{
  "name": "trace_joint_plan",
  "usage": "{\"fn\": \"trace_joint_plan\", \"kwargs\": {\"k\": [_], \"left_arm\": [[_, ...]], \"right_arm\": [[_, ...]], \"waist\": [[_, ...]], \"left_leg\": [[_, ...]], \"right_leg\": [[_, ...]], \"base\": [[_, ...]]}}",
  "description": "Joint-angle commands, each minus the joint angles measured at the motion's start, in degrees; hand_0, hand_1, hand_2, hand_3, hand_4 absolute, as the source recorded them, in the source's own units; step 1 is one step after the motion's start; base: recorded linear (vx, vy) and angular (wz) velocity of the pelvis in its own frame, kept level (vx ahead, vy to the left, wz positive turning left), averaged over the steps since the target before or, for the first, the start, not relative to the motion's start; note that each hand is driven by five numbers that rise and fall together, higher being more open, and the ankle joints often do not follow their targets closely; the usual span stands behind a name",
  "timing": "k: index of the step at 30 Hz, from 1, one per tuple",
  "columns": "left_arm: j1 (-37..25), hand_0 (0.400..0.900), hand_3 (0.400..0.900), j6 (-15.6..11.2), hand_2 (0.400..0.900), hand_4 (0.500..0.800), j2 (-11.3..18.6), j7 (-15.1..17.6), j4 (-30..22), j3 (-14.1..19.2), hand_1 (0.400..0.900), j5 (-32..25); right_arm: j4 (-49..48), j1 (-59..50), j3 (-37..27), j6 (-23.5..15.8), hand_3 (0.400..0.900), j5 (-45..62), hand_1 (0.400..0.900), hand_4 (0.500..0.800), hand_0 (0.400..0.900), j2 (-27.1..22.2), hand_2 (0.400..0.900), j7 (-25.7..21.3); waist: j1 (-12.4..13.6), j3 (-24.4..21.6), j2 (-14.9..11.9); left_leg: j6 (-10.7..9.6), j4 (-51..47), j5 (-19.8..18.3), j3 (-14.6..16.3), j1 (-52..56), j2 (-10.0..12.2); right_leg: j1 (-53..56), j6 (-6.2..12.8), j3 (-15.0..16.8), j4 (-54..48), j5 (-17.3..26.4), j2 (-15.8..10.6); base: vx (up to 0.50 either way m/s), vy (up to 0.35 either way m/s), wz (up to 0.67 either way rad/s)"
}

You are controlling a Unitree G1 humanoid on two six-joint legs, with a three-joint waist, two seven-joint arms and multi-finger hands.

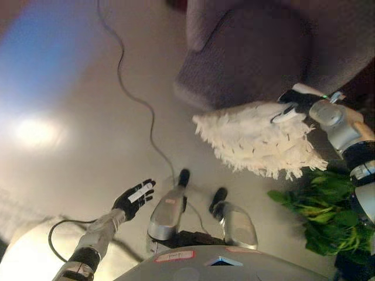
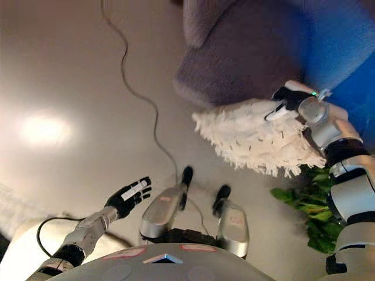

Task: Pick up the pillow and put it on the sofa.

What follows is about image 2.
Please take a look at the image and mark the green leafy plant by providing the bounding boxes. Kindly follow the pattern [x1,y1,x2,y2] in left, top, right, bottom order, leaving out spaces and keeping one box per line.
[270,166,345,255]

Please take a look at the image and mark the thin black floor cable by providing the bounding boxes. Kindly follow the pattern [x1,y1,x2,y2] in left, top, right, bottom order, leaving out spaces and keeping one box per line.
[100,0,212,237]

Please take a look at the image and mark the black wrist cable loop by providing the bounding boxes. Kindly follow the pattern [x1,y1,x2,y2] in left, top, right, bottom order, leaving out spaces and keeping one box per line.
[36,215,86,259]

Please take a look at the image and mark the white fringed pillow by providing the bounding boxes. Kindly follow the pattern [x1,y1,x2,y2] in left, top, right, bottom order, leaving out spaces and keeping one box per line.
[192,98,327,179]

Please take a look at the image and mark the silver right robot leg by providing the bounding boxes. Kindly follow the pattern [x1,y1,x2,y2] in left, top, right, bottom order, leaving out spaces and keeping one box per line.
[212,184,250,261]

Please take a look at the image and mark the grey robot torso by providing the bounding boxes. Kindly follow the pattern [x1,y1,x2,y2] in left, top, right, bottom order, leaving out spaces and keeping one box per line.
[69,243,275,281]

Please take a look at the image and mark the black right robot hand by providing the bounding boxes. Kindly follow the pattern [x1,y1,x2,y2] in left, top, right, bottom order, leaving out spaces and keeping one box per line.
[264,81,316,122]

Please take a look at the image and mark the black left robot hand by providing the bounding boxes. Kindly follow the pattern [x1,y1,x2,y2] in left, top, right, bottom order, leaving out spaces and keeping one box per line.
[105,176,153,220]

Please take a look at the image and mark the grey fabric armchair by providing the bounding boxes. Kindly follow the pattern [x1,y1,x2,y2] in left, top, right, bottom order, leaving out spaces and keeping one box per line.
[172,0,375,138]

